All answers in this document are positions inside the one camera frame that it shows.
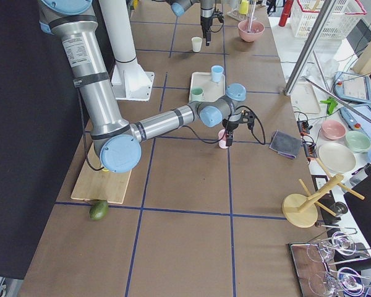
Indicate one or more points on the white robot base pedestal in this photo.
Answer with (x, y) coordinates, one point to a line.
(129, 80)

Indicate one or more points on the aluminium camera post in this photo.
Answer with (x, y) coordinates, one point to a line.
(316, 31)

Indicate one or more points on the cream yellow cup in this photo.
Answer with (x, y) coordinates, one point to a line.
(196, 44)

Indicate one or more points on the black power strip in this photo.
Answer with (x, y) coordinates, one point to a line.
(308, 142)

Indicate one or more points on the wooden cutting board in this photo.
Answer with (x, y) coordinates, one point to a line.
(100, 185)

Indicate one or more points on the metal tongs black tip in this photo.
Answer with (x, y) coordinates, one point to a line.
(252, 12)

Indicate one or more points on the grey folded cloth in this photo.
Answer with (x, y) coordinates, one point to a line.
(285, 145)

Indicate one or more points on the blue cup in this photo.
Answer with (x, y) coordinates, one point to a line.
(216, 73)

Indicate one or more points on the small pink bowl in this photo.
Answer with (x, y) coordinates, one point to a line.
(333, 130)

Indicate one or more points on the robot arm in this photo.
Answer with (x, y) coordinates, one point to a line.
(179, 7)
(117, 142)

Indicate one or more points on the pink cup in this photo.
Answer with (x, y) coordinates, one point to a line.
(222, 139)

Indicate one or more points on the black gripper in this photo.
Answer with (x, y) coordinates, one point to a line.
(230, 125)
(206, 22)

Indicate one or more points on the cream plate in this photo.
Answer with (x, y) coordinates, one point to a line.
(337, 157)

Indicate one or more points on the small green bowl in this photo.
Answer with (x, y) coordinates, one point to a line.
(357, 141)

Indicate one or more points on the wine glass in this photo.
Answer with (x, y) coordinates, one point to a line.
(324, 250)
(346, 281)

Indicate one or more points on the green cup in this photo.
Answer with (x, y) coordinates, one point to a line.
(196, 94)

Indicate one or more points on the large pink bowl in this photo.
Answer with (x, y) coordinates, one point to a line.
(256, 31)

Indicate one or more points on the red fire extinguisher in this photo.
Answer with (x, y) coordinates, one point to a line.
(285, 12)

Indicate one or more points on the green avocado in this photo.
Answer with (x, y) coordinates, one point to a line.
(98, 210)

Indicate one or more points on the teach pendant tablet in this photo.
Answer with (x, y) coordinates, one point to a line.
(352, 88)

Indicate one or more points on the wooden cup stand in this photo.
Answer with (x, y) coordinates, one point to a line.
(301, 210)

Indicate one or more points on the black frame tray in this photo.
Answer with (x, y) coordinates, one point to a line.
(305, 268)

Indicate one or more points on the cream rabbit tray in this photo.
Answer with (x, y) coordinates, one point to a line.
(211, 90)

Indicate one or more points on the yellow cup on rack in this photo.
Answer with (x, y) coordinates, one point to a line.
(243, 7)

